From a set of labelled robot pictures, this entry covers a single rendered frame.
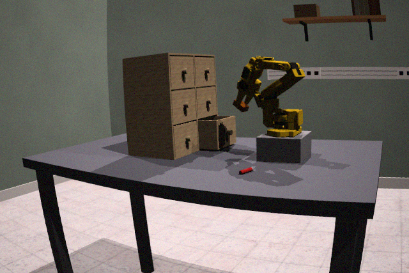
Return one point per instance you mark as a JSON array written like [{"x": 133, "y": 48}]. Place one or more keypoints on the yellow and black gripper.
[{"x": 251, "y": 89}]

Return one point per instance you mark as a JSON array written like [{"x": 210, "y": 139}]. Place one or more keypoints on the brown wooden chest of drawers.
[{"x": 148, "y": 105}]

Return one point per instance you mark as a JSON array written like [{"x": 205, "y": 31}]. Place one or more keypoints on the brown wooden drawer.
[
  {"x": 185, "y": 138},
  {"x": 181, "y": 71},
  {"x": 183, "y": 104},
  {"x": 203, "y": 66},
  {"x": 206, "y": 101}
]

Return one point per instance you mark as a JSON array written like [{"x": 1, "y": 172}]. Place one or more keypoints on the orange nine-volt battery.
[{"x": 243, "y": 106}]

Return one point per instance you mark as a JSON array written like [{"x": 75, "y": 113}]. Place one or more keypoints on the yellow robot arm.
[{"x": 287, "y": 120}]

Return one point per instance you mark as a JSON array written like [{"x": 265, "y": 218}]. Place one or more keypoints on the red cylinder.
[{"x": 245, "y": 171}]

